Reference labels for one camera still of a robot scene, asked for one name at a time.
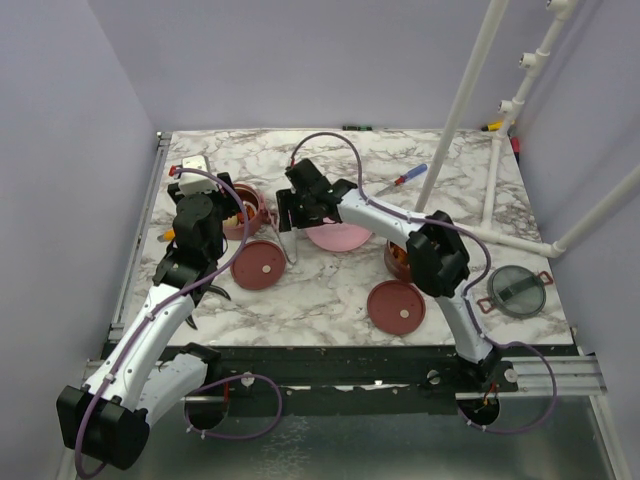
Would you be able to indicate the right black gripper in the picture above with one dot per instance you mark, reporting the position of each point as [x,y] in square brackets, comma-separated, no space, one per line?
[285,200]

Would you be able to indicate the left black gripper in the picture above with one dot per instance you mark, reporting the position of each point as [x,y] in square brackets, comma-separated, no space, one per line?
[227,201]

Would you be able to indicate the white steamed bun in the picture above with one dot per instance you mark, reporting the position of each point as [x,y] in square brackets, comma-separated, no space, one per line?
[232,222]

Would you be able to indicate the pink food plate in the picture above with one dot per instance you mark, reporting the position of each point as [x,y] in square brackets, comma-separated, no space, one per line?
[338,237]

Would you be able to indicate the pink food tongs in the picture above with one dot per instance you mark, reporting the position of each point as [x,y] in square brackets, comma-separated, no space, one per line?
[287,240]

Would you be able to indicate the dark red steel lunch pot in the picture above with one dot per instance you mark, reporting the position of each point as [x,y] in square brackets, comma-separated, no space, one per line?
[396,262]

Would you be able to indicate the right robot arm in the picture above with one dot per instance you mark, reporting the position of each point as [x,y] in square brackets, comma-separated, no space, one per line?
[438,258]

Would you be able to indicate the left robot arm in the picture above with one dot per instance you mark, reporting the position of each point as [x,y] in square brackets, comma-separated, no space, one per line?
[109,417]

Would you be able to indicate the pink steel lunch pot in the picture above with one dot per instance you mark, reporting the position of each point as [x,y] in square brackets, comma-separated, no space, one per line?
[259,214]

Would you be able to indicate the yellow utility knife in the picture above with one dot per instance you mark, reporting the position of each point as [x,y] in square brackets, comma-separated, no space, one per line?
[167,236]

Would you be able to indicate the red sausage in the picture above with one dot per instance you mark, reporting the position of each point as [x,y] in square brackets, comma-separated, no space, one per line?
[249,214]

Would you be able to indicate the dark pink round lid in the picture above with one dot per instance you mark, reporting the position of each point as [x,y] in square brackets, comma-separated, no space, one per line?
[260,265]

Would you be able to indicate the green black screwdriver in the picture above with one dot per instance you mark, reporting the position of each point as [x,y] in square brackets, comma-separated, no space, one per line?
[358,128]

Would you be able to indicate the black pliers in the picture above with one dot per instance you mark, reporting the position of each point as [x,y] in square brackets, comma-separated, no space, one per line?
[216,296]

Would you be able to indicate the red blue screwdriver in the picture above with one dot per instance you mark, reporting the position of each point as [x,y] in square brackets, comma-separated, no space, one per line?
[402,179]

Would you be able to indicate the transparent grey pot lid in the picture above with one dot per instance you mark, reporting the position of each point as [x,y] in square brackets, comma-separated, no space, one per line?
[516,292]

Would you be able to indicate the aluminium table edge rail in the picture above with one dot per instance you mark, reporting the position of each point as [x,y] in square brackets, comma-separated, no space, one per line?
[117,324]

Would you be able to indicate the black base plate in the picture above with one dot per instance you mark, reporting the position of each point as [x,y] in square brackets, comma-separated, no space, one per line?
[341,381]

